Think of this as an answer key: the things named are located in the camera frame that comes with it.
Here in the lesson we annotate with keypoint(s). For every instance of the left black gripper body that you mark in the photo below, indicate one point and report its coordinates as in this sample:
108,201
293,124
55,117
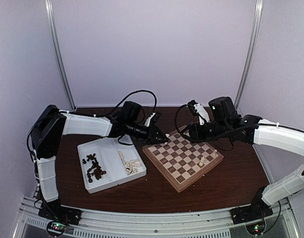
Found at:
150,137

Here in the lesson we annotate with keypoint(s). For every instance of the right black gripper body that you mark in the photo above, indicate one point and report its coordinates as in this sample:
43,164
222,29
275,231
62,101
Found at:
200,137

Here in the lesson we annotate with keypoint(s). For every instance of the light chess pawn piece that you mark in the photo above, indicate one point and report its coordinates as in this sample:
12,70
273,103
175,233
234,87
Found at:
214,154

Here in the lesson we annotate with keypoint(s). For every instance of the light chess king piece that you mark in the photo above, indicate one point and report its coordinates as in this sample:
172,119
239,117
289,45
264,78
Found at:
202,161

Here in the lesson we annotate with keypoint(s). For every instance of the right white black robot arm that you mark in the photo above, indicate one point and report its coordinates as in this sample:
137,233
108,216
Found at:
249,129

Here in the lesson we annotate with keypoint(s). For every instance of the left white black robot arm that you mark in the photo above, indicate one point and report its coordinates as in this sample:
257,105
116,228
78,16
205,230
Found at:
45,136

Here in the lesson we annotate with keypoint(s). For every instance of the wooden chess board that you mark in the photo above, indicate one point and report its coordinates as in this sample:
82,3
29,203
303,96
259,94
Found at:
178,161

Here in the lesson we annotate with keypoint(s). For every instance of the pile of light chess pieces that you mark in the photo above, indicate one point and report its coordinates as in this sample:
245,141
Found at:
132,166

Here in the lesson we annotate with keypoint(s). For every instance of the pile of dark chess pieces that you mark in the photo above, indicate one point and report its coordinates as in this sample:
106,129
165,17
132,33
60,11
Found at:
95,169

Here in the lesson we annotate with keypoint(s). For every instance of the right controller board with LEDs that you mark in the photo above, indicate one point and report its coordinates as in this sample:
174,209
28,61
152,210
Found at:
255,229

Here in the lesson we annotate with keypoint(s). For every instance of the controller board with leds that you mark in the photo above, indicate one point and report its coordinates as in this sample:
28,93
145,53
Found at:
55,228
255,229

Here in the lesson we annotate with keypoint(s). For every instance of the left controller board with LEDs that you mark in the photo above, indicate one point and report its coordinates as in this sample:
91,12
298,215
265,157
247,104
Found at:
55,228

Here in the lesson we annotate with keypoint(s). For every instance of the white plastic compartment tray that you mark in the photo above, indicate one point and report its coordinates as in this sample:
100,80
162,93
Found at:
106,151

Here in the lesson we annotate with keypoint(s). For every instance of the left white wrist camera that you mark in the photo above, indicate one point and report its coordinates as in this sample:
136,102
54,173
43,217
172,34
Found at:
152,119

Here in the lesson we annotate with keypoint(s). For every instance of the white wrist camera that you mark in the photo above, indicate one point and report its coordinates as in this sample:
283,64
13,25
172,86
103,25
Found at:
199,111
152,119

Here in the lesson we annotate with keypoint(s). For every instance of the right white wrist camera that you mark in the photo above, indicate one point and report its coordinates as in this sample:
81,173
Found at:
199,111

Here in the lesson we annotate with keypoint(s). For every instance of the right aluminium frame post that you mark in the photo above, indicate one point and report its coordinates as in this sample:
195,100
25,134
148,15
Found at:
255,29

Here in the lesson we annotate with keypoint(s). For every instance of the aluminium frame post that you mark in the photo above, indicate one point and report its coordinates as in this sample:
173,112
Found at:
255,29
58,55

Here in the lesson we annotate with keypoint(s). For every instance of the front aluminium frame rail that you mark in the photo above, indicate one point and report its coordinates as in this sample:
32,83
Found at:
100,224

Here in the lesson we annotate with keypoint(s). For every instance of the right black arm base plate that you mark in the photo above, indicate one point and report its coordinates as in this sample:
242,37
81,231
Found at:
249,213

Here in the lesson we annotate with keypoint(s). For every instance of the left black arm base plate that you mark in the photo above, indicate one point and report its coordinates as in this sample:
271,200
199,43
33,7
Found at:
64,215

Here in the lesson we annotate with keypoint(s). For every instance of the left aluminium frame post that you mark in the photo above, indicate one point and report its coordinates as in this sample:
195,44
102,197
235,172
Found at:
58,55

